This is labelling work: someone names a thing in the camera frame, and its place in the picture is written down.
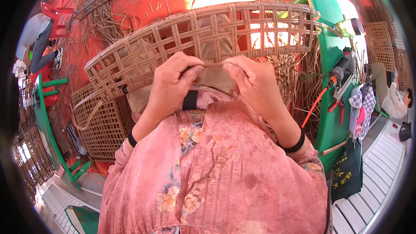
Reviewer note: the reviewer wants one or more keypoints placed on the person's right hand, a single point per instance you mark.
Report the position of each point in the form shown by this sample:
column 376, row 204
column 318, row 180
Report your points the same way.
column 260, row 86

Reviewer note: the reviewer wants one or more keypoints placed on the person's left hand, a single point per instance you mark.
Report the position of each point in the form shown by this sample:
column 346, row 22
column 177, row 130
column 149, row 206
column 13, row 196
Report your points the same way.
column 169, row 84

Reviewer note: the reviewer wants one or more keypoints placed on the open-weave rattan basket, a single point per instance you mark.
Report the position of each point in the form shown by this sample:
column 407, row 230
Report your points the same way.
column 182, row 32

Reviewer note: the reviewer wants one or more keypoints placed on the heap of rattan strips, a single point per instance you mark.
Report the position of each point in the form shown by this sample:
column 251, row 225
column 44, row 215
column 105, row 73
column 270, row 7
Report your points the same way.
column 294, row 71

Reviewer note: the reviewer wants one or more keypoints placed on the black wrist band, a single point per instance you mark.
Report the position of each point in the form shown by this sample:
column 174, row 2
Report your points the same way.
column 131, row 138
column 295, row 143

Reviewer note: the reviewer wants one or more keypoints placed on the green work table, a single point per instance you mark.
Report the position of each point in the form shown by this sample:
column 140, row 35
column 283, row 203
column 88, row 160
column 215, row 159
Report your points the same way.
column 45, row 126
column 328, row 48

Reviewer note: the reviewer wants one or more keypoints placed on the square woven rattan basket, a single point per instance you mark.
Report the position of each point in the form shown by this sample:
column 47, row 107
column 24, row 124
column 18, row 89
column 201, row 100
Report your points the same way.
column 104, row 130

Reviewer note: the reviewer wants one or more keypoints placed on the grey black nail gun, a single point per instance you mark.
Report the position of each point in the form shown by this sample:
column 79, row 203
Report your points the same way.
column 343, row 66

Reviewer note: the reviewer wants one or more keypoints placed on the loose rattan strands pile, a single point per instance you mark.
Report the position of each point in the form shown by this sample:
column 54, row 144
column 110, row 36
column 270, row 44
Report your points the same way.
column 104, row 27

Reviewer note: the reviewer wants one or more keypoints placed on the person's body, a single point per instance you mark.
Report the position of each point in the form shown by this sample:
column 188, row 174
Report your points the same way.
column 227, row 182

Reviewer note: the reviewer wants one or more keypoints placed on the checked hanging cloth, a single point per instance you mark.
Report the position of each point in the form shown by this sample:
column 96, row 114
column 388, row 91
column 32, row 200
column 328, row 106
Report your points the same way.
column 360, row 107

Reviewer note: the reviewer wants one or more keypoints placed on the dark green tote bag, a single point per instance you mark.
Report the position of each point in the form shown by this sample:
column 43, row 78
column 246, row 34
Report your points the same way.
column 347, row 172

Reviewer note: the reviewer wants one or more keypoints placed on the red plastic chair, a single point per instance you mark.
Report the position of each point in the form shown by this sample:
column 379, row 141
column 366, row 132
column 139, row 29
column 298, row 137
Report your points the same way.
column 58, row 19

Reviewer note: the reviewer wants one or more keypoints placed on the stack of woven rattan baskets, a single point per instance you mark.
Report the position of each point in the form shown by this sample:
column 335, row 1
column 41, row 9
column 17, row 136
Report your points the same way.
column 31, row 156
column 382, row 45

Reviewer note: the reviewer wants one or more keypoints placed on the white slatted bench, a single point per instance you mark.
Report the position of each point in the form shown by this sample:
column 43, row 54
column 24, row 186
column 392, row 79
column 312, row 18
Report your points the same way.
column 57, row 203
column 373, row 182

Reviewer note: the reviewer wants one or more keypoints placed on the small black bag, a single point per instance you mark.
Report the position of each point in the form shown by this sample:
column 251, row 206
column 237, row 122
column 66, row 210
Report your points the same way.
column 405, row 131

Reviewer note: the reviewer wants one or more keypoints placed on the green board white edge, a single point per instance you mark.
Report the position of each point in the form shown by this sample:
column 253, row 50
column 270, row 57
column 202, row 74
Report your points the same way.
column 85, row 219

